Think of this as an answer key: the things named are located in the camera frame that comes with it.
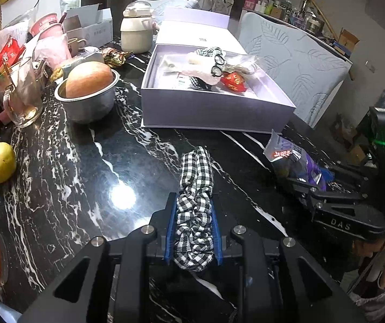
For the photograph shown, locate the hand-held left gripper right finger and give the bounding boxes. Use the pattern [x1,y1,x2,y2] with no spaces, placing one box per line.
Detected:
[211,199,363,323]

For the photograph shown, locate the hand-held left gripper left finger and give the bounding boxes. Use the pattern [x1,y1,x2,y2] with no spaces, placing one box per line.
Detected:
[17,192,179,323]

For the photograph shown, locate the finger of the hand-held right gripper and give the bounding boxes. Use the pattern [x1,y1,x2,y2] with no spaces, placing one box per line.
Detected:
[286,177,376,210]
[322,161,379,193]

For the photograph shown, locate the black white gingham scrunchie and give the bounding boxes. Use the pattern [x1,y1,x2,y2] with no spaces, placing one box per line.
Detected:
[173,146,217,272]

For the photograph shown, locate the silver purple snack bag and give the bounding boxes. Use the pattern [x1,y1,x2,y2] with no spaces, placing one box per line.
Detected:
[263,129,329,192]

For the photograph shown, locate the lavender gift box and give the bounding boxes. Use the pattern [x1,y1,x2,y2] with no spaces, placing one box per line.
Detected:
[141,6,297,133]

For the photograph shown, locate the gingham cloth with white lace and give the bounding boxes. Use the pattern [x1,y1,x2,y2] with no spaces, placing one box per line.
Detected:
[187,76,213,91]

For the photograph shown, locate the clear bag with white cord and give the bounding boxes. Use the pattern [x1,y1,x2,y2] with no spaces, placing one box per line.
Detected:
[224,54,263,76]

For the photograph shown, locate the clear bag with white pads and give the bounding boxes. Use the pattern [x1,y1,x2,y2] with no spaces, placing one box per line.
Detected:
[175,52,213,81]

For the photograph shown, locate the black-framed glasses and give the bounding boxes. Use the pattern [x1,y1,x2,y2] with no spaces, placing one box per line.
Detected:
[194,46,227,78]

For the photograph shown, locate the chair with leaf-pattern cover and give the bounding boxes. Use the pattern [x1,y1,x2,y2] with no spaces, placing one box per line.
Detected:
[238,11,353,128]
[133,0,200,24]

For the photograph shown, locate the brown cardboard box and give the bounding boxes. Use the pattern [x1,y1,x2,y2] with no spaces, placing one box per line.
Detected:
[334,29,360,56]

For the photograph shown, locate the metal bowl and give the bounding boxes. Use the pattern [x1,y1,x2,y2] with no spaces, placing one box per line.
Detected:
[54,69,120,124]

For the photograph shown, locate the red foil packet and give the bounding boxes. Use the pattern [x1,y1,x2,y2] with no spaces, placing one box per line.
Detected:
[220,71,248,93]

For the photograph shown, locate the orange pomelo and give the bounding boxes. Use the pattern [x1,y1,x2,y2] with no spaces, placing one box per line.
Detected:
[65,61,114,99]

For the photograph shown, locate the row of bottles and jars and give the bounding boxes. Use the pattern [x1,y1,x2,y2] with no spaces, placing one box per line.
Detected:
[243,0,334,36]

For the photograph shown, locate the gold candy wrapper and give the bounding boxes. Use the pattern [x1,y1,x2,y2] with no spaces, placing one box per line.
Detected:
[100,48,133,68]

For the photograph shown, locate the glass mug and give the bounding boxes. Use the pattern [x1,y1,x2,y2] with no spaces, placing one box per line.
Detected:
[3,57,50,128]

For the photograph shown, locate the cream electric kettle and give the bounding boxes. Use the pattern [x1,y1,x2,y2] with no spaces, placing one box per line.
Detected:
[120,1,159,53]

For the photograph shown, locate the beige cup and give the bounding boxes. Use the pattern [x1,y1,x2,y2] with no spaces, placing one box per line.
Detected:
[67,38,88,56]

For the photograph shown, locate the pink plastic bag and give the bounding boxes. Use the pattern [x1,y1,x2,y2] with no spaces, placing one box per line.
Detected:
[34,35,72,69]

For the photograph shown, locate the white cardboard box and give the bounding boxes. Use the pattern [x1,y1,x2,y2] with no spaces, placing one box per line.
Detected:
[63,4,114,48]

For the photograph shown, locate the pink cup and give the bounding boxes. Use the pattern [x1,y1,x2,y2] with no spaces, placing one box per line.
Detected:
[29,13,65,39]

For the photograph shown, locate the red snack packet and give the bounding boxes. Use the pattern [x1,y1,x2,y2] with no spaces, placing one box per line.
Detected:
[0,37,26,64]

